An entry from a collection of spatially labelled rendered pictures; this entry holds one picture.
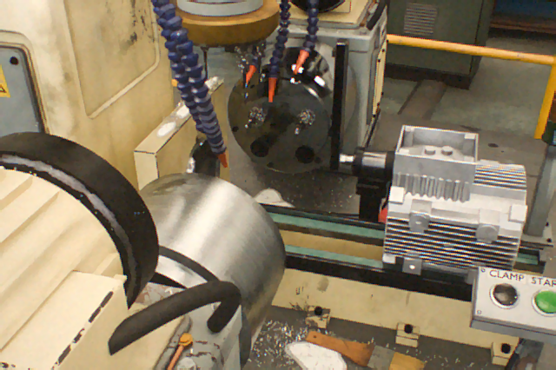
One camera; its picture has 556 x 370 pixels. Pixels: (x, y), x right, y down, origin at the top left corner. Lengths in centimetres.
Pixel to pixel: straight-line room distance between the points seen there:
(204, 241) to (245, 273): 7
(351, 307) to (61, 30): 65
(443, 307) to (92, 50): 71
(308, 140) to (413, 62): 296
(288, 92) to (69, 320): 87
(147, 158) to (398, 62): 336
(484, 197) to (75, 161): 66
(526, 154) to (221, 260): 117
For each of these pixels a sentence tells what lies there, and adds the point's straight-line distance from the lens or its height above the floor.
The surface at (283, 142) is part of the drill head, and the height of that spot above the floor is 99.
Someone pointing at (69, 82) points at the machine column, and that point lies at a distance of 96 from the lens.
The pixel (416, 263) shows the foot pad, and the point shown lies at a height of 98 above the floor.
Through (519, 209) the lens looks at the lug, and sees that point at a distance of 96.
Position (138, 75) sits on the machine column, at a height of 118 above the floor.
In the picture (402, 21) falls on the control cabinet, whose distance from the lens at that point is 412.
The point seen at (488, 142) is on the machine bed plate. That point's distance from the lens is 178.
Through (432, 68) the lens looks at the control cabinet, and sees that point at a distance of 416.
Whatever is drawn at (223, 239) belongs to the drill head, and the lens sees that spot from 75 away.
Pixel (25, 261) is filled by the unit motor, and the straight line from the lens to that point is 45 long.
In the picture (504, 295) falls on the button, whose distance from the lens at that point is 83.
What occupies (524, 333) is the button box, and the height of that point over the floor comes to 102.
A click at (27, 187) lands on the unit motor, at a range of 49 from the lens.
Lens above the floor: 160
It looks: 33 degrees down
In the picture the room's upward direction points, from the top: straight up
